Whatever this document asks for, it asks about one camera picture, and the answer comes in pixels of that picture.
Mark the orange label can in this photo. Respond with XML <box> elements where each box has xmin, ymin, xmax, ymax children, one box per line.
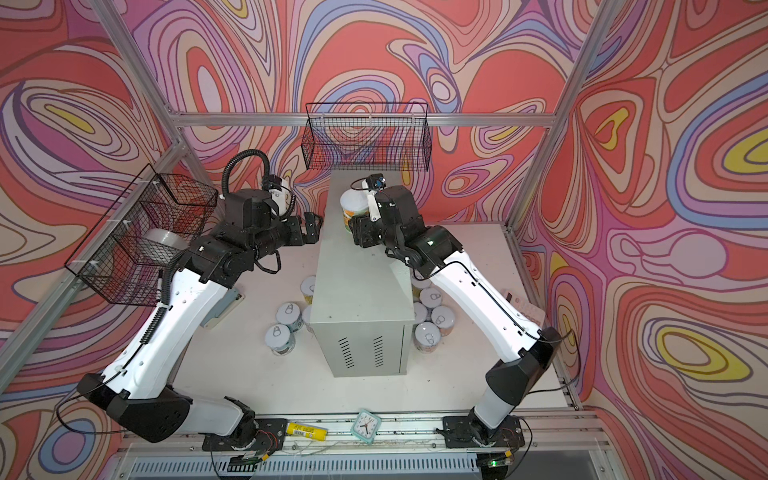
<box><xmin>340</xmin><ymin>189</ymin><xmax>369</xmax><ymax>232</ymax></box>

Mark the pink flower label can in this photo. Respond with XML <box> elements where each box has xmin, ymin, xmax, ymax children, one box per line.
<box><xmin>413</xmin><ymin>322</ymin><xmax>442</xmax><ymax>353</ymax></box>

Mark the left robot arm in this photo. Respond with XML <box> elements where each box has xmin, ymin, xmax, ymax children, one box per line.
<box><xmin>76</xmin><ymin>189</ymin><xmax>323</xmax><ymax>450</ymax></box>

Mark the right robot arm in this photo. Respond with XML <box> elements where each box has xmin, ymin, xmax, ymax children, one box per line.
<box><xmin>349</xmin><ymin>176</ymin><xmax>563</xmax><ymax>448</ymax></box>

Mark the yellow label can left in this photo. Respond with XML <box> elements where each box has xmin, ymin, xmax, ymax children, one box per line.
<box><xmin>300</xmin><ymin>275</ymin><xmax>316</xmax><ymax>305</ymax></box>

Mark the grey stapler box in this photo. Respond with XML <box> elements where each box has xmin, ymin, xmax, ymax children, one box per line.
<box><xmin>200</xmin><ymin>288</ymin><xmax>243</xmax><ymax>330</ymax></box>

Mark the can right hidden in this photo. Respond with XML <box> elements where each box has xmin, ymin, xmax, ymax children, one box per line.
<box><xmin>413</xmin><ymin>302</ymin><xmax>430</xmax><ymax>325</ymax></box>

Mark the teal label can rear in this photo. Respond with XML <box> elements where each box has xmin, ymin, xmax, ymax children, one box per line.
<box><xmin>275</xmin><ymin>302</ymin><xmax>304</xmax><ymax>333</ymax></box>

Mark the teal label can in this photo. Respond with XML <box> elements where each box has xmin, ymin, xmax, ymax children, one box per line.
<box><xmin>275</xmin><ymin>302</ymin><xmax>304</xmax><ymax>333</ymax></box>
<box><xmin>265</xmin><ymin>324</ymin><xmax>295</xmax><ymax>356</ymax></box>

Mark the grey metal cabinet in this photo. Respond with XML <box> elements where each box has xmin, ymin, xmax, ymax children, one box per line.
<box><xmin>310</xmin><ymin>170</ymin><xmax>414</xmax><ymax>377</ymax></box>

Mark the teal label can front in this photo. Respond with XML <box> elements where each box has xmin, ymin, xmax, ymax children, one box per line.
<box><xmin>265</xmin><ymin>324</ymin><xmax>295</xmax><ymax>356</ymax></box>

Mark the pink calculator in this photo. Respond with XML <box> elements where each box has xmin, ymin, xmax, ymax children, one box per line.
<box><xmin>503</xmin><ymin>290</ymin><xmax>546</xmax><ymax>327</ymax></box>

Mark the teal alarm clock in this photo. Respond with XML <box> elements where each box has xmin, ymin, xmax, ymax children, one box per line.
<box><xmin>350</xmin><ymin>409</ymin><xmax>382</xmax><ymax>445</ymax></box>

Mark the yellow label tube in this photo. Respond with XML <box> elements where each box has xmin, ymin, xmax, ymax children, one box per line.
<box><xmin>286</xmin><ymin>422</ymin><xmax>327</xmax><ymax>441</ymax></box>

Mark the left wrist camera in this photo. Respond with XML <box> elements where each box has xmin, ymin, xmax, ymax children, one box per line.
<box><xmin>263</xmin><ymin>174</ymin><xmax>289</xmax><ymax>217</ymax></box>

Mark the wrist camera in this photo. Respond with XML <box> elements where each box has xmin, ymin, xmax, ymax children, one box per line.
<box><xmin>263</xmin><ymin>174</ymin><xmax>289</xmax><ymax>217</ymax></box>
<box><xmin>365</xmin><ymin>173</ymin><xmax>386</xmax><ymax>191</ymax></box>

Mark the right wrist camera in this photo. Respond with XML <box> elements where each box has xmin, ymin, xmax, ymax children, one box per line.
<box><xmin>365</xmin><ymin>173</ymin><xmax>386</xmax><ymax>191</ymax></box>

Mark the back black wire basket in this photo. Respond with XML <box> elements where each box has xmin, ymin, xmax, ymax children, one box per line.
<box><xmin>301</xmin><ymin>101</ymin><xmax>432</xmax><ymax>172</ymax></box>

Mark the black wire basket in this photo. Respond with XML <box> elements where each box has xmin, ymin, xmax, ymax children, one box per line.
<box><xmin>301</xmin><ymin>101</ymin><xmax>432</xmax><ymax>172</ymax></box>
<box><xmin>65</xmin><ymin>165</ymin><xmax>218</xmax><ymax>306</ymax></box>

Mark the left black wire basket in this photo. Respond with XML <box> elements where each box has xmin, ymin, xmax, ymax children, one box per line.
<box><xmin>65</xmin><ymin>165</ymin><xmax>218</xmax><ymax>306</ymax></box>

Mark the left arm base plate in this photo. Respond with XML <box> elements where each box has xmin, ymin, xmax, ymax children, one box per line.
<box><xmin>202</xmin><ymin>417</ymin><xmax>288</xmax><ymax>453</ymax></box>

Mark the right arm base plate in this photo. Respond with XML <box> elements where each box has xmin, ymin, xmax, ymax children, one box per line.
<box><xmin>438</xmin><ymin>414</ymin><xmax>525</xmax><ymax>451</ymax></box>

